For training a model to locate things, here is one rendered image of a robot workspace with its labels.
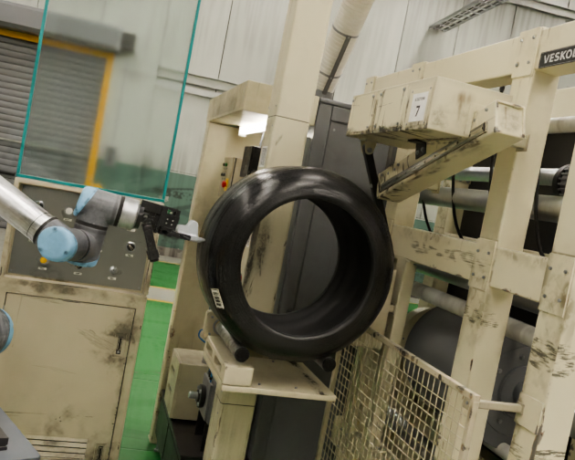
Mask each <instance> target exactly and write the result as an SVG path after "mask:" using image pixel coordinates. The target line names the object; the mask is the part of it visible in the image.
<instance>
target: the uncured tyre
mask: <svg viewBox="0 0 575 460"><path fill-rule="evenodd" d="M302 199H308V200H310V201H311V202H312V203H313V204H315V205H316V206H318V207H319V208H320V209H321V210H322V211H323V212H324V214H325V215H326V216H327V217H328V219H329V220H330V222H331V224H332V226H333V228H334V231H335V234H336V237H337V241H338V261H337V265H336V269H335V272H334V274H333V277H332V279H331V281H330V282H329V284H328V286H327V287H326V289H325V290H324V291H323V292H322V293H321V294H320V296H319V297H317V298H316V299H315V300H314V301H313V302H311V303H310V304H308V305H307V306H306V307H304V308H301V309H298V310H295V311H292V312H288V313H280V314H274V313H266V312H263V311H259V310H257V309H254V308H251V307H250V306H249V304H248V302H247V300H246V296H245V294H244V290H243V287H242V281H241V262H242V256H243V253H244V250H245V247H246V243H247V240H248V238H249V236H251V234H252V232H253V231H254V229H255V228H256V226H257V225H258V224H259V223H260V222H261V221H262V220H263V219H264V218H265V217H266V216H267V215H268V214H270V213H271V212H272V211H274V210H275V209H277V208H278V207H279V206H281V205H283V204H287V203H290V202H293V201H296V200H302ZM199 237H201V238H204V239H205V241H204V242H201V243H197V249H196V270H197V276H198V280H199V284H200V288H201V290H202V292H203V295H204V298H205V300H206V302H207V304H208V306H209V307H210V309H211V310H212V311H213V313H214V314H215V315H216V317H217V318H218V319H219V321H220V322H221V323H222V325H223V326H224V327H225V329H226V330H227V331H228V332H229V333H230V334H231V335H232V336H233V337H234V338H235V339H236V340H237V341H239V342H240V343H241V344H243V345H244V346H246V347H247V348H249V349H250V350H252V351H254V352H256V353H258V354H261V355H263V356H266V357H268V358H272V359H277V360H282V361H311V360H315V359H319V358H323V357H326V356H329V355H330V354H333V353H335V352H337V351H339V350H342V349H344V348H345V347H347V346H349V345H350V344H351V343H352V342H353V341H355V340H356V339H357V338H358V337H360V336H361V335H362V334H363V333H364V332H365V331H366V330H367V329H368V327H369V326H370V325H371V324H372V322H373V321H374V320H375V319H376V318H377V316H378V315H379V313H380V311H381V310H382V307H383V305H384V303H385V300H386V298H387V296H388V294H389V291H390V287H391V283H392V275H393V265H394V256H393V246H392V238H391V234H390V231H389V228H388V225H387V224H386V222H385V219H384V217H383V215H382V213H381V211H380V210H379V208H378V207H377V205H376V204H375V203H374V201H373V200H372V199H371V198H370V197H369V196H368V195H367V194H366V193H365V192H364V191H363V190H362V189H361V188H360V187H359V186H358V185H357V184H356V183H354V182H352V181H351V180H349V179H348V178H346V177H344V176H342V175H340V174H338V173H336V172H332V171H329V170H326V169H321V168H317V167H309V166H276V167H270V168H266V169H263V170H260V171H257V172H253V173H251V174H249V175H247V176H246V177H244V178H242V179H241V180H239V181H238V182H236V183H234V184H233V185H232V186H231V187H229V188H228V189H227V190H226V191H225V192H224V193H223V194H222V195H221V196H220V197H219V198H218V200H217V201H216V202H215V203H214V205H213V207H212V208H211V210H210V211H209V213H208V215H207V216H206V218H205V220H204V224H203V226H202V229H201V232H200V234H199ZM211 288H217V289H218V290H219V293H220V296H221V300H222V302H223V305H224V308H217V307H216V305H215V303H214V297H213V294H212V291H211Z"/></svg>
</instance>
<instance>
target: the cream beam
mask: <svg viewBox="0 0 575 460"><path fill-rule="evenodd" d="M426 91H429V93H428V98H427V102H426V107H425V112H424V116H423V120H419V121H411V122H408V120H409V116H410V111H411V106H412V102H413V94H417V93H422V92H426ZM496 99H499V100H503V101H506V102H509V103H512V100H513V96H512V95H508V94H505V93H501V92H498V91H494V90H491V89H485V88H481V87H478V86H474V85H471V84H467V83H464V82H460V81H457V80H453V79H449V78H444V77H440V76H435V77H430V78H424V79H420V80H416V81H413V82H409V83H405V84H402V85H398V86H394V87H390V88H386V89H379V90H375V91H372V92H368V93H364V94H360V95H357V96H354V97H353V100H352V106H351V111H350V119H349V124H348V129H347V133H346V136H349V137H353V138H357V139H364V138H366V139H370V140H375V141H379V142H380V143H381V144H385V145H389V146H393V147H397V148H402V149H405V150H410V149H416V143H413V142H409V141H408V140H410V139H419V140H421V141H426V143H428V142H429V141H454V140H466V139H467V138H468V135H469V132H470V131H471V128H472V123H473V118H474V114H475V112H476V111H479V110H481V109H482V108H484V107H485V106H487V105H488V104H490V103H491V102H493V101H495V100H496Z"/></svg>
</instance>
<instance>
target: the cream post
mask: <svg viewBox="0 0 575 460"><path fill-rule="evenodd" d="M332 3H333V0H289V3H288V9H287V17H286V22H285V27H284V32H283V36H282V42H281V47H280V51H279V56H278V62H277V70H276V75H275V80H274V85H273V89H272V95H271V100H270V104H269V107H268V108H269V110H268V114H267V123H266V126H265V133H264V138H263V143H262V148H263V146H267V155H266V159H265V165H264V167H259V163H258V167H257V170H258V171H260V170H263V169H266V168H270V167H276V166H301V163H302V159H303V154H304V150H305V145H306V140H307V135H308V126H309V122H310V117H311V111H312V107H313V102H314V98H315V93H316V87H317V83H318V78H319V70H320V65H321V60H322V55H323V50H324V46H325V41H326V35H327V31H328V26H329V18H330V12H331V8H332ZM262 148H261V152H262ZM261 152H260V157H259V162H260V158H261ZM294 202H295V201H293V202H290V203H287V204H283V205H281V206H279V207H278V208H277V209H275V210H274V211H272V212H271V213H270V214H268V215H267V216H266V217H265V218H264V219H263V220H262V221H261V222H260V223H259V224H258V225H257V226H256V228H255V229H254V231H253V232H252V234H251V237H250V242H249V247H247V246H246V247H245V250H244V253H243V256H242V262H241V276H242V287H243V290H244V294H245V296H246V300H247V302H248V304H249V306H250V307H251V308H254V309H257V310H259V311H263V312H266V313H273V310H274V306H275V301H276V296H277V287H278V282H279V278H280V273H281V268H282V263H283V258H284V254H285V249H286V244H287V240H288V230H289V226H290V221H291V216H292V211H293V206H294ZM256 397H257V394H252V393H242V392H225V391H221V390H220V388H219V386H218V384H216V389H215V394H214V402H213V408H212V413H211V418H210V423H209V427H208V433H207V437H206V442H205V448H204V456H203V460H245V457H246V449H247V444H248V438H249V434H250V429H251V424H252V420H253V415H254V410H255V405H256Z"/></svg>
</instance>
